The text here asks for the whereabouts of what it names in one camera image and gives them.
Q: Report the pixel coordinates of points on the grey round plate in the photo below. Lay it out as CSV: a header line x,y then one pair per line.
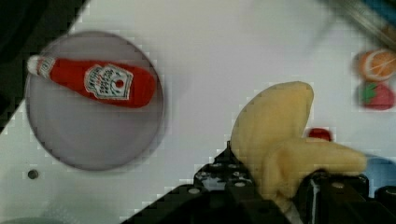
x,y
85,134

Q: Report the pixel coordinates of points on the blue cup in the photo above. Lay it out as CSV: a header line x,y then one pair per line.
x,y
380,172

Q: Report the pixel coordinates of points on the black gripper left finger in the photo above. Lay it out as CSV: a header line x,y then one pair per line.
x,y
226,181

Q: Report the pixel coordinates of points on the red toy strawberry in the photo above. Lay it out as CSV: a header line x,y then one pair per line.
x,y
376,95

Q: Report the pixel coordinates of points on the small red toy ball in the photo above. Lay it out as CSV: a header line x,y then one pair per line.
x,y
320,134

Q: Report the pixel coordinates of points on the red plush ketchup bottle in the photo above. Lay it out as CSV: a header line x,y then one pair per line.
x,y
102,81

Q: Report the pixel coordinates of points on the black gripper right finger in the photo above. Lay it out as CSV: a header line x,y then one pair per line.
x,y
322,198

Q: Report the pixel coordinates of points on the yellow plush peeled banana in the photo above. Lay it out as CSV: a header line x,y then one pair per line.
x,y
268,138

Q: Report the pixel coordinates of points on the orange toy slice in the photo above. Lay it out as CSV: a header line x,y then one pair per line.
x,y
377,65

